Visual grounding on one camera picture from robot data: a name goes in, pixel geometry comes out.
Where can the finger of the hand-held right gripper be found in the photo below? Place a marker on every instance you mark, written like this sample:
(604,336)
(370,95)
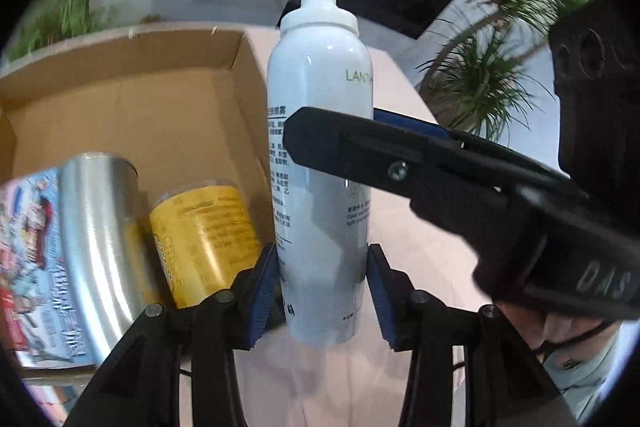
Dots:
(350,147)
(415,126)

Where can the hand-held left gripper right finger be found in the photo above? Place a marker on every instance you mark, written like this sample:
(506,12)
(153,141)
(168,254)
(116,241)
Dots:
(386,307)

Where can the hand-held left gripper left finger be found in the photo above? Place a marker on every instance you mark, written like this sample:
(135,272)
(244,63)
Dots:
(261,307)

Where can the white spray bottle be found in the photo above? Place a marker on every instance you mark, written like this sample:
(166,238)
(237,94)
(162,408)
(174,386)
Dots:
(320,157)

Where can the brown cardboard box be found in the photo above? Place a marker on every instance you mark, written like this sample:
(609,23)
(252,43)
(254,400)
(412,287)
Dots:
(150,107)

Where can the person's right hand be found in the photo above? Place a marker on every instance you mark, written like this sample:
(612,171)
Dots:
(522,327)

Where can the yellow label can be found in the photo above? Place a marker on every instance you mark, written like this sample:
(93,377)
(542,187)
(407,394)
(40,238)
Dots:
(205,242)

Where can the spiky green palm plant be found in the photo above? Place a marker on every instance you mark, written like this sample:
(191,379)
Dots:
(490,57)

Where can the silver can with colourful print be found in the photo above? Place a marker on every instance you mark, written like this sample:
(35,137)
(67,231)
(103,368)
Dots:
(95,247)

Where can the green potted plant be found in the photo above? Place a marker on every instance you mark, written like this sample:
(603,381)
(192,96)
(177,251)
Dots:
(65,12)

